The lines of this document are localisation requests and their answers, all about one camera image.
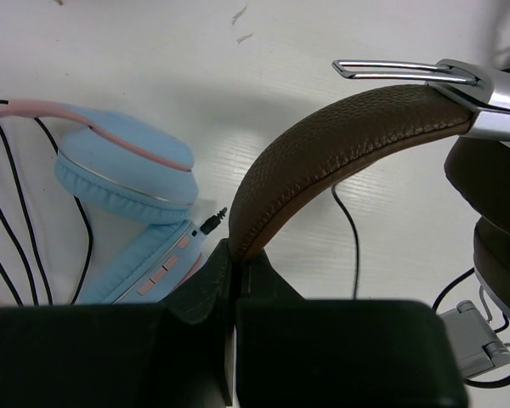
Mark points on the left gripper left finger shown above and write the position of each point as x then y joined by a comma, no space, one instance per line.
175,353

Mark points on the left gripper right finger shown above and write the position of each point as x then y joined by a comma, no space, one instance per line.
296,352

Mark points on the brown silver headphones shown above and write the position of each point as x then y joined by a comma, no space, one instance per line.
425,104

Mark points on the blue pink headphones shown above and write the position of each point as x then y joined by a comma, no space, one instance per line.
135,171

